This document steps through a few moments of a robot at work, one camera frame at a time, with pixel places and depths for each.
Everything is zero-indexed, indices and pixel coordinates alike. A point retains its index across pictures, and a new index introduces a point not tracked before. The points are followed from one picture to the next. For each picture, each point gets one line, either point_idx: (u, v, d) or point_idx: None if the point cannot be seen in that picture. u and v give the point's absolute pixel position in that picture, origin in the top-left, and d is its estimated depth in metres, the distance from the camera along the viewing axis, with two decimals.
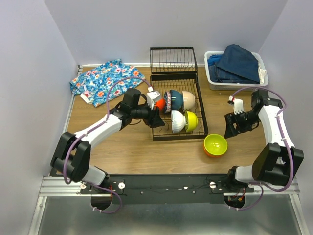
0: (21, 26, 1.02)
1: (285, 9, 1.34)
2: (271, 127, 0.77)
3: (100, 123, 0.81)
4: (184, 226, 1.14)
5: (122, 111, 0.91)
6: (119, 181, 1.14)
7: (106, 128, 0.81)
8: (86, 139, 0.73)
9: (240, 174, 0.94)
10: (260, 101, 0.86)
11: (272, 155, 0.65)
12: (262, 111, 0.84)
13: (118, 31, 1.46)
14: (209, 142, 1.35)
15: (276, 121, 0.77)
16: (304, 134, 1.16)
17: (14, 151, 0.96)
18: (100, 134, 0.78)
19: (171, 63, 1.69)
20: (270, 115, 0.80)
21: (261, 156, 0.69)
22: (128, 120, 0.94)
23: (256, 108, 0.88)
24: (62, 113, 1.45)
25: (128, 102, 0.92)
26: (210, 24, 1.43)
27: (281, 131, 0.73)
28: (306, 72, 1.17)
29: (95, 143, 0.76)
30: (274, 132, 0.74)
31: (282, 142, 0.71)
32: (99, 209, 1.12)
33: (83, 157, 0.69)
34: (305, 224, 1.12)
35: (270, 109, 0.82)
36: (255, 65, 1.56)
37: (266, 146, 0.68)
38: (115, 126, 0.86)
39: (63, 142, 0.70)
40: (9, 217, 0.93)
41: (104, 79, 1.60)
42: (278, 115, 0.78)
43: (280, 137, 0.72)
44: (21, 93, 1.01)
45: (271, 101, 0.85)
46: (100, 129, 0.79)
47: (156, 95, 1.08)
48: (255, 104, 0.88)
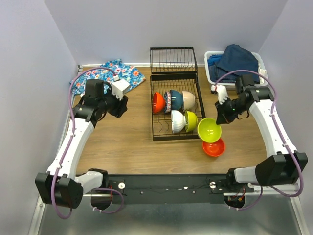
0: (21, 26, 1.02)
1: (285, 9, 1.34)
2: (268, 130, 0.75)
3: (70, 139, 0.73)
4: (184, 226, 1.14)
5: (88, 106, 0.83)
6: (119, 180, 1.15)
7: (77, 142, 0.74)
8: (63, 172, 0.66)
9: (241, 176, 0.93)
10: (249, 94, 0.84)
11: (278, 167, 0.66)
12: (254, 108, 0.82)
13: (118, 31, 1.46)
14: (203, 128, 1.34)
15: (272, 121, 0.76)
16: (305, 134, 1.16)
17: (14, 151, 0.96)
18: (75, 155, 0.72)
19: (171, 63, 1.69)
20: (263, 114, 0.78)
21: (266, 165, 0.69)
22: (98, 113, 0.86)
23: (246, 102, 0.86)
24: (62, 113, 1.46)
25: (92, 93, 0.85)
26: (210, 24, 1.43)
27: (280, 135, 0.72)
28: (306, 72, 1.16)
29: (75, 166, 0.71)
30: (274, 138, 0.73)
31: (284, 148, 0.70)
32: (99, 209, 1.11)
33: (71, 188, 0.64)
34: (305, 225, 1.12)
35: (262, 106, 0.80)
36: (255, 65, 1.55)
37: (270, 156, 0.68)
38: (85, 132, 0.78)
39: (42, 185, 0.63)
40: (9, 217, 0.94)
41: (104, 79, 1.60)
42: (273, 113, 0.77)
43: (281, 143, 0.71)
44: (21, 92, 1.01)
45: (260, 92, 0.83)
46: (72, 149, 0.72)
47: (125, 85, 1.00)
48: (243, 96, 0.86)
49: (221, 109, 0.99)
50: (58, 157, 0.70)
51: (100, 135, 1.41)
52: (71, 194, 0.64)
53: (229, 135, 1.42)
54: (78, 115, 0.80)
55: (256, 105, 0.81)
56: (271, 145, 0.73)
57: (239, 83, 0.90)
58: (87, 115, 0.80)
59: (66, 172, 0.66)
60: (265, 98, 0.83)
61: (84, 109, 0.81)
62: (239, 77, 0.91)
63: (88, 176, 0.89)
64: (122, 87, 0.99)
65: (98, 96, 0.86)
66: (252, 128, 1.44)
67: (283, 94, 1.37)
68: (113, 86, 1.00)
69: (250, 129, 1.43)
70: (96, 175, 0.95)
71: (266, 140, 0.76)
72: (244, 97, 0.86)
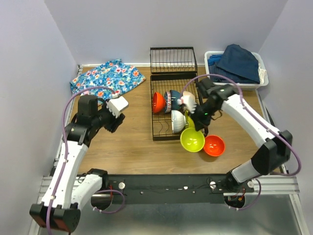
0: (21, 26, 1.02)
1: (285, 9, 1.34)
2: (248, 121, 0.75)
3: (62, 167, 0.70)
4: (184, 226, 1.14)
5: (82, 125, 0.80)
6: (120, 180, 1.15)
7: (70, 168, 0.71)
8: (58, 201, 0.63)
9: (241, 176, 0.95)
10: (216, 96, 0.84)
11: (272, 152, 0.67)
12: (226, 106, 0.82)
13: (118, 31, 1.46)
14: (186, 141, 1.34)
15: (247, 112, 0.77)
16: (305, 134, 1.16)
17: (14, 151, 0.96)
18: (69, 182, 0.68)
19: (171, 63, 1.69)
20: (237, 109, 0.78)
21: (261, 155, 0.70)
22: (92, 132, 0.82)
23: (216, 104, 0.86)
24: (62, 113, 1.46)
25: (85, 111, 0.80)
26: (210, 24, 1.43)
27: (261, 122, 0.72)
28: (306, 72, 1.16)
29: (69, 194, 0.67)
30: (257, 127, 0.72)
31: (269, 133, 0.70)
32: (99, 209, 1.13)
33: (68, 218, 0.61)
34: (304, 224, 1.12)
35: (233, 102, 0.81)
36: (255, 65, 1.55)
37: (261, 146, 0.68)
38: (78, 157, 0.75)
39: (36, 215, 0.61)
40: (9, 217, 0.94)
41: (104, 79, 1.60)
42: (244, 105, 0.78)
43: (265, 129, 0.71)
44: (21, 93, 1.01)
45: (225, 91, 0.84)
46: (66, 176, 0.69)
47: (123, 105, 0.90)
48: (211, 99, 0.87)
49: (196, 117, 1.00)
50: (52, 186, 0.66)
51: (100, 135, 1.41)
52: (68, 223, 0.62)
53: (229, 135, 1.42)
54: (70, 136, 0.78)
55: (226, 104, 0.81)
56: (257, 135, 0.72)
57: (202, 89, 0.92)
58: (80, 134, 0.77)
59: (60, 202, 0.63)
60: (231, 94, 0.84)
61: (76, 129, 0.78)
62: (200, 83, 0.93)
63: (87, 185, 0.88)
64: (120, 106, 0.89)
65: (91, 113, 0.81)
66: None
67: (283, 93, 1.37)
68: (109, 103, 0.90)
69: None
70: (95, 179, 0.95)
71: (249, 132, 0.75)
72: (212, 100, 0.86)
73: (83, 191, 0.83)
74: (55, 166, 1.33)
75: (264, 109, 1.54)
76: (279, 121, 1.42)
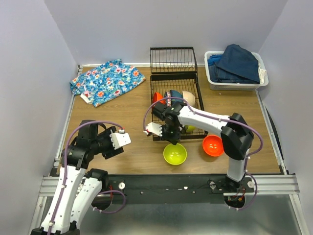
0: (22, 26, 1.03)
1: (285, 9, 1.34)
2: (203, 122, 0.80)
3: (60, 193, 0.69)
4: (184, 226, 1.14)
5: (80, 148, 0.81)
6: (119, 180, 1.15)
7: (69, 193, 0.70)
8: (56, 227, 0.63)
9: (235, 175, 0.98)
10: (171, 116, 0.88)
11: (232, 136, 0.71)
12: (183, 119, 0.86)
13: (118, 31, 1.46)
14: (169, 156, 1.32)
15: (198, 114, 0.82)
16: (305, 134, 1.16)
17: (14, 151, 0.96)
18: (67, 207, 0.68)
19: (171, 63, 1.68)
20: (190, 117, 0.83)
21: (227, 145, 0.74)
22: (89, 155, 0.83)
23: (174, 121, 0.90)
24: (62, 113, 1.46)
25: (85, 134, 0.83)
26: (210, 24, 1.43)
27: (212, 117, 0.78)
28: (305, 72, 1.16)
29: (68, 218, 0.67)
30: (211, 122, 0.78)
31: (222, 122, 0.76)
32: (99, 209, 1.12)
33: None
34: (305, 224, 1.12)
35: (184, 112, 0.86)
36: (255, 65, 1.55)
37: (221, 136, 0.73)
38: (78, 180, 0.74)
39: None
40: (9, 217, 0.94)
41: (104, 79, 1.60)
42: (193, 110, 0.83)
43: (217, 120, 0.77)
44: (21, 92, 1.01)
45: (174, 107, 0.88)
46: (64, 201, 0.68)
47: (126, 142, 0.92)
48: (167, 120, 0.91)
49: (166, 136, 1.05)
50: (51, 210, 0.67)
51: None
52: None
53: None
54: (69, 160, 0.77)
55: (181, 117, 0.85)
56: (215, 129, 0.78)
57: (158, 113, 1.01)
58: (79, 158, 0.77)
59: (59, 228, 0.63)
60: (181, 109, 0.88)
61: (74, 152, 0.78)
62: (153, 109, 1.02)
63: (86, 193, 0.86)
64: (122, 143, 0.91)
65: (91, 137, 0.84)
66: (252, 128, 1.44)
67: (283, 94, 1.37)
68: (113, 136, 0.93)
69: None
70: (94, 184, 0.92)
71: (209, 129, 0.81)
72: (168, 120, 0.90)
73: (82, 201, 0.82)
74: (55, 166, 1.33)
75: (264, 109, 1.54)
76: (279, 121, 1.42)
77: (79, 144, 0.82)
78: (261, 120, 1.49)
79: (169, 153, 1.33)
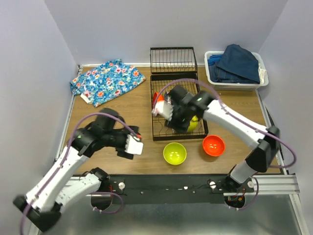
0: (22, 26, 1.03)
1: (284, 9, 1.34)
2: (236, 127, 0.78)
3: (55, 172, 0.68)
4: (184, 226, 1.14)
5: (91, 135, 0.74)
6: (119, 180, 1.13)
7: (62, 175, 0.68)
8: (37, 203, 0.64)
9: (240, 177, 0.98)
10: (194, 107, 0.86)
11: (267, 151, 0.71)
12: (210, 115, 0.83)
13: (118, 31, 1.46)
14: (169, 156, 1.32)
15: (231, 117, 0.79)
16: (304, 134, 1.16)
17: (14, 151, 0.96)
18: (56, 188, 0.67)
19: (171, 63, 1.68)
20: (221, 117, 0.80)
21: (257, 155, 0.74)
22: (98, 145, 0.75)
23: (197, 112, 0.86)
24: (62, 112, 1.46)
25: (101, 123, 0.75)
26: (210, 24, 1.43)
27: (248, 125, 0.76)
28: (305, 72, 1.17)
29: (53, 198, 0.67)
30: (246, 129, 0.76)
31: (258, 133, 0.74)
32: (99, 209, 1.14)
33: (42, 221, 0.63)
34: (305, 224, 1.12)
35: (214, 109, 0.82)
36: (255, 65, 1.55)
37: (256, 149, 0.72)
38: (76, 166, 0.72)
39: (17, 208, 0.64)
40: (10, 217, 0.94)
41: (104, 79, 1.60)
42: (226, 110, 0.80)
43: (253, 130, 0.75)
44: (21, 93, 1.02)
45: (201, 101, 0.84)
46: (54, 182, 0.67)
47: (135, 151, 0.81)
48: (188, 109, 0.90)
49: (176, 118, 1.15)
50: (40, 184, 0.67)
51: None
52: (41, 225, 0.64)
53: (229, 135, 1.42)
54: (75, 142, 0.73)
55: (209, 112, 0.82)
56: (248, 137, 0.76)
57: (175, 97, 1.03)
58: (85, 144, 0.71)
59: (39, 206, 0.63)
60: (207, 103, 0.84)
61: (85, 137, 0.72)
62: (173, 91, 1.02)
63: (82, 186, 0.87)
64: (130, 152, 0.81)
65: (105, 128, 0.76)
66: None
67: (284, 94, 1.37)
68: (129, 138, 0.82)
69: None
70: (95, 181, 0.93)
71: (238, 133, 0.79)
72: (190, 110, 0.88)
73: (76, 191, 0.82)
74: None
75: (264, 109, 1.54)
76: (279, 122, 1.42)
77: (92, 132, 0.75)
78: (260, 120, 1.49)
79: (168, 153, 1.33)
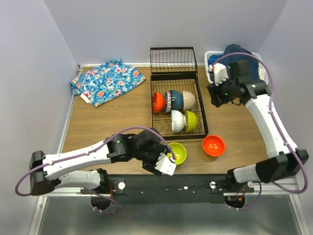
0: (22, 26, 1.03)
1: (284, 9, 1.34)
2: (268, 128, 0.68)
3: (80, 153, 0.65)
4: (184, 226, 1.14)
5: (126, 145, 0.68)
6: (120, 180, 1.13)
7: (83, 162, 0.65)
8: (48, 169, 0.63)
9: (240, 177, 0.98)
10: (244, 90, 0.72)
11: (281, 166, 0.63)
12: (251, 105, 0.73)
13: (118, 31, 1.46)
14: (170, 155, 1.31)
15: (270, 118, 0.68)
16: (305, 134, 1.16)
17: (14, 151, 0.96)
18: (72, 167, 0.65)
19: (171, 63, 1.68)
20: (262, 112, 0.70)
21: (271, 165, 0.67)
22: (128, 158, 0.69)
23: (242, 99, 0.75)
24: (62, 112, 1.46)
25: (140, 140, 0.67)
26: (210, 24, 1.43)
27: (282, 134, 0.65)
28: (305, 71, 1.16)
29: (63, 173, 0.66)
30: (275, 137, 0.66)
31: (285, 147, 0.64)
32: (99, 209, 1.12)
33: (38, 186, 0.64)
34: (305, 225, 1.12)
35: (261, 102, 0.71)
36: (255, 65, 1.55)
37: (272, 157, 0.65)
38: (100, 161, 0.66)
39: (33, 160, 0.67)
40: (9, 217, 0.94)
41: (104, 79, 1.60)
42: (271, 110, 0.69)
43: (282, 142, 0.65)
44: (21, 93, 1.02)
45: (256, 88, 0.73)
46: (74, 162, 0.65)
47: (167, 171, 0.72)
48: (235, 90, 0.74)
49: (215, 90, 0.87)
50: (64, 154, 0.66)
51: (100, 135, 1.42)
52: (34, 188, 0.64)
53: (229, 135, 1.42)
54: (110, 144, 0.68)
55: (253, 102, 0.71)
56: (272, 144, 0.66)
57: (234, 70, 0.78)
58: (117, 152, 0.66)
59: (48, 172, 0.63)
60: (259, 94, 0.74)
61: (120, 145, 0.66)
62: (234, 63, 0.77)
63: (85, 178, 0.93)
64: (163, 170, 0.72)
65: (142, 147, 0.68)
66: (252, 128, 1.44)
67: (283, 94, 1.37)
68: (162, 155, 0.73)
69: (250, 130, 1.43)
70: (95, 180, 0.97)
71: (265, 136, 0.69)
72: (237, 92, 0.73)
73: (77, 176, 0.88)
74: None
75: None
76: None
77: (128, 143, 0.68)
78: None
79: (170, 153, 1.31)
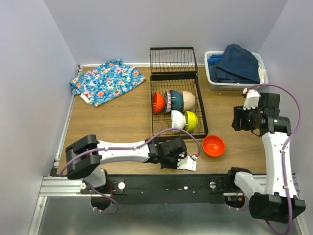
0: (22, 26, 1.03)
1: (284, 9, 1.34)
2: (273, 167, 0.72)
3: (129, 147, 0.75)
4: (184, 226, 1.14)
5: (159, 149, 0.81)
6: (120, 180, 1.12)
7: (128, 154, 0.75)
8: (101, 153, 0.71)
9: (239, 183, 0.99)
10: (265, 121, 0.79)
11: (271, 205, 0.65)
12: (267, 137, 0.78)
13: (118, 31, 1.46)
14: None
15: (280, 157, 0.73)
16: (305, 133, 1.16)
17: (14, 151, 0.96)
18: (119, 157, 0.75)
19: (171, 63, 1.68)
20: (274, 149, 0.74)
21: (261, 200, 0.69)
22: (158, 161, 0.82)
23: (260, 128, 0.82)
24: (62, 112, 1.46)
25: (171, 146, 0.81)
26: (210, 24, 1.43)
27: (284, 176, 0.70)
28: (305, 71, 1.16)
29: (108, 160, 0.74)
30: (276, 177, 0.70)
31: (283, 190, 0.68)
32: (99, 209, 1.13)
33: (87, 168, 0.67)
34: (305, 225, 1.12)
35: (277, 140, 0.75)
36: (255, 65, 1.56)
37: (264, 195, 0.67)
38: (139, 157, 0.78)
39: (83, 141, 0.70)
40: (10, 218, 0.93)
41: (104, 79, 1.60)
42: (283, 151, 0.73)
43: (282, 184, 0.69)
44: (21, 93, 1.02)
45: (278, 123, 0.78)
46: (122, 152, 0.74)
47: (192, 166, 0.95)
48: (258, 119, 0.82)
49: (241, 114, 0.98)
50: (113, 143, 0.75)
51: (100, 135, 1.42)
52: (81, 169, 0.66)
53: (229, 135, 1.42)
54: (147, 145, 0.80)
55: (268, 136, 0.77)
56: (271, 183, 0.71)
57: (263, 101, 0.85)
58: (153, 153, 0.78)
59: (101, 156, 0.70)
60: (279, 129, 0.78)
61: (155, 148, 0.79)
62: (265, 94, 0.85)
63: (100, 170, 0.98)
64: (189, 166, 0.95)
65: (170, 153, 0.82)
66: None
67: (283, 94, 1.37)
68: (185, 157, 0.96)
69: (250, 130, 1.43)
70: (102, 178, 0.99)
71: (269, 173, 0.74)
72: (258, 121, 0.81)
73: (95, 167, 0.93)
74: (55, 166, 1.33)
75: None
76: None
77: (159, 147, 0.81)
78: None
79: None
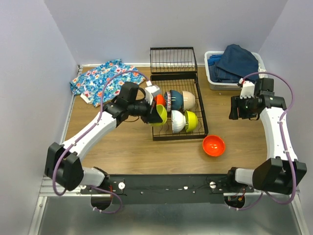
0: (21, 26, 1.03)
1: (284, 9, 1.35)
2: (272, 133, 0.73)
3: (92, 126, 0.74)
4: (184, 226, 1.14)
5: (118, 106, 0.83)
6: (119, 181, 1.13)
7: (98, 130, 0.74)
8: (75, 149, 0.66)
9: (239, 177, 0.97)
10: (262, 100, 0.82)
11: (274, 170, 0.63)
12: (264, 113, 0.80)
13: (118, 31, 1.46)
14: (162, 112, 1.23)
15: (278, 127, 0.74)
16: (305, 134, 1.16)
17: (14, 151, 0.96)
18: (91, 141, 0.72)
19: (171, 63, 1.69)
20: (272, 118, 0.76)
21: (263, 169, 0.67)
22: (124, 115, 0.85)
23: (258, 108, 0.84)
24: (62, 113, 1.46)
25: (125, 96, 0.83)
26: (210, 24, 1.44)
27: (284, 142, 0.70)
28: (305, 72, 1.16)
29: (86, 151, 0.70)
30: (276, 143, 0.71)
31: (284, 154, 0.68)
32: (99, 209, 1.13)
33: (74, 169, 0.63)
34: (305, 224, 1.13)
35: (274, 112, 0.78)
36: (255, 65, 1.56)
37: (267, 160, 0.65)
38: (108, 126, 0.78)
39: (52, 154, 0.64)
40: (10, 218, 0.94)
41: (104, 79, 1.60)
42: (281, 119, 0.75)
43: (282, 149, 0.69)
44: (22, 92, 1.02)
45: (274, 100, 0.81)
46: (92, 133, 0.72)
47: None
48: (255, 101, 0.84)
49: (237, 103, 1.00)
50: (77, 135, 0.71)
51: None
52: (71, 173, 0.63)
53: (229, 135, 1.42)
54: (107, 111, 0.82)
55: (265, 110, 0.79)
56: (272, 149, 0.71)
57: (258, 85, 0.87)
58: (114, 113, 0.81)
59: (77, 151, 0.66)
60: (277, 105, 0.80)
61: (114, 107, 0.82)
62: (259, 80, 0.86)
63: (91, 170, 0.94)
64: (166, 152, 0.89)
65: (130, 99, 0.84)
66: (252, 128, 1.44)
67: (283, 94, 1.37)
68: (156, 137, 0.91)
69: (250, 130, 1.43)
70: (99, 173, 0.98)
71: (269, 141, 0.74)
72: (256, 102, 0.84)
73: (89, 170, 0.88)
74: None
75: None
76: None
77: (118, 104, 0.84)
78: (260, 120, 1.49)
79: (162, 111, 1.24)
